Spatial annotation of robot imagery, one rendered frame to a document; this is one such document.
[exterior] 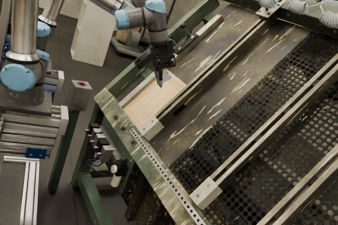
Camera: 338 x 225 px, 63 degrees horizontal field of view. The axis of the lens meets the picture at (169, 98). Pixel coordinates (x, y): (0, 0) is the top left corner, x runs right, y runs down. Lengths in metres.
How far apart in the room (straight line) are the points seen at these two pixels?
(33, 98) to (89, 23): 4.15
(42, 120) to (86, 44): 4.19
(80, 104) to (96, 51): 3.62
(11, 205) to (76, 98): 0.76
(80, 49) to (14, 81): 4.39
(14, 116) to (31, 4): 0.51
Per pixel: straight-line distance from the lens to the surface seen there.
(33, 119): 1.39
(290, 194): 1.20
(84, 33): 5.44
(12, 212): 2.01
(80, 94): 1.96
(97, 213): 2.13
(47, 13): 1.88
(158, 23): 1.08
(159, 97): 1.78
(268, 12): 1.81
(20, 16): 1.12
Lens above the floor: 1.66
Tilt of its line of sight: 19 degrees down
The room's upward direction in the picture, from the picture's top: 22 degrees clockwise
